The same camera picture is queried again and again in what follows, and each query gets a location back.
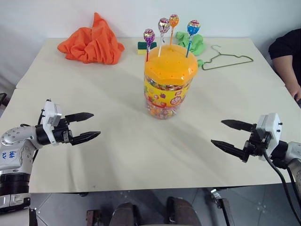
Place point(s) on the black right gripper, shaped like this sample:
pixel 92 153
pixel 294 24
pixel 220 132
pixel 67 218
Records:
pixel 255 143

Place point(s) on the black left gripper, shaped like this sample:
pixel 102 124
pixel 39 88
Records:
pixel 62 134

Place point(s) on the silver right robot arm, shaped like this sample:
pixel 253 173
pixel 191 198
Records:
pixel 288 153

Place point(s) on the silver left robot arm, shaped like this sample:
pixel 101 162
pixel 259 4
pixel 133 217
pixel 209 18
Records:
pixel 14 150

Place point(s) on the purple wrapped lollipop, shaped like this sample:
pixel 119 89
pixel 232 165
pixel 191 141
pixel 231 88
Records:
pixel 148 38

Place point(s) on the blue wrapped lollipop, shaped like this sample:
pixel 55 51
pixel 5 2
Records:
pixel 192 30

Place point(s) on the silver pink wrapped lollipop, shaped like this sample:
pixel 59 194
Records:
pixel 163 30

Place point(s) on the orange wrapped lollipop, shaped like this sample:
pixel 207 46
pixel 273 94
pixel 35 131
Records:
pixel 173 24

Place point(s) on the orange cloth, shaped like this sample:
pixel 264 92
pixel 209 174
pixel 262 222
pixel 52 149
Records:
pixel 94 43

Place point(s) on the candy jar with orange lid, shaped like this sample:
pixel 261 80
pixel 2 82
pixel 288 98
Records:
pixel 169 80

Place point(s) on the dark object at edge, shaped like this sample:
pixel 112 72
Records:
pixel 2 99

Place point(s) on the dark rounded shape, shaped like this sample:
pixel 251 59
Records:
pixel 182 212
pixel 124 215

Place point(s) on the person in black shirt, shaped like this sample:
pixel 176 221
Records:
pixel 285 58

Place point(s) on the yellow green sponge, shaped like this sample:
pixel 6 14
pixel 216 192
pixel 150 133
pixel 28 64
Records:
pixel 144 47

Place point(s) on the green cloth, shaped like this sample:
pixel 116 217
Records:
pixel 191 42

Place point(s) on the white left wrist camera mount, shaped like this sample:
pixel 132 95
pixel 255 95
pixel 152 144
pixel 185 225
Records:
pixel 51 115

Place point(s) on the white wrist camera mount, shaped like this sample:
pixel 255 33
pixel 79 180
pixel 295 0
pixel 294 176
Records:
pixel 270 131
pixel 51 115

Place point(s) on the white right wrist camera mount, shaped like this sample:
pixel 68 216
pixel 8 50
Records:
pixel 270 131

